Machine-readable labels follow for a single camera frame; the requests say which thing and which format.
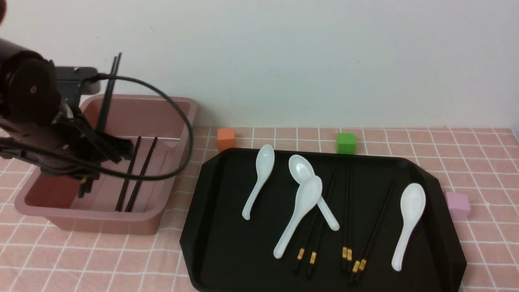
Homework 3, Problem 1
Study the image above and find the black chopstick gold band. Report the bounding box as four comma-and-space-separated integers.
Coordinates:
348, 178, 396, 283
77, 53, 119, 198
81, 52, 122, 195
293, 170, 336, 273
306, 169, 336, 279
354, 180, 398, 282

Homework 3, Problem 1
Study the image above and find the black plastic tray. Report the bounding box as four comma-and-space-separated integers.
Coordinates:
180, 148, 467, 292

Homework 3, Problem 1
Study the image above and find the pink foam cube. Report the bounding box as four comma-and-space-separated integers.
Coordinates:
445, 192, 471, 221

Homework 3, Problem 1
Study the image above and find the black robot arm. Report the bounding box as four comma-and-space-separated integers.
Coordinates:
0, 39, 133, 179

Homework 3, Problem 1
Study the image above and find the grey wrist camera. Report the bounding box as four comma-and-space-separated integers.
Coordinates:
54, 66, 101, 107

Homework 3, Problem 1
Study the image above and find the black cable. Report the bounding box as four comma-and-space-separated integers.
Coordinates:
0, 74, 194, 181

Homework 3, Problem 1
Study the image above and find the orange foam cube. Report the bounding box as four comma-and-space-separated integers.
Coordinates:
217, 128, 236, 152

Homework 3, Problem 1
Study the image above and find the black chopstick in bin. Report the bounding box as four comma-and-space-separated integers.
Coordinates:
122, 137, 158, 213
115, 136, 142, 212

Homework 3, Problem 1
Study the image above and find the green foam cube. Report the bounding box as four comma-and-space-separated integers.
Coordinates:
336, 133, 357, 155

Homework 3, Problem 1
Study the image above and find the white ceramic spoon far left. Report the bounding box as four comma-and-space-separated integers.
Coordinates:
242, 144, 275, 220

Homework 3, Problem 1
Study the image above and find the white ceramic spoon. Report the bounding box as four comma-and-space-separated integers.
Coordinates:
288, 155, 340, 231
391, 183, 426, 272
242, 144, 275, 220
273, 175, 323, 259

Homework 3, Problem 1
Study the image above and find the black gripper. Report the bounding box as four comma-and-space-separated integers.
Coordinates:
1, 103, 134, 179

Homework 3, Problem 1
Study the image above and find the white ceramic spoon right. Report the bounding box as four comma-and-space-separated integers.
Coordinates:
391, 183, 426, 272

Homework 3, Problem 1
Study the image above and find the pink plastic bin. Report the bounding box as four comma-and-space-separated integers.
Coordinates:
14, 94, 189, 235

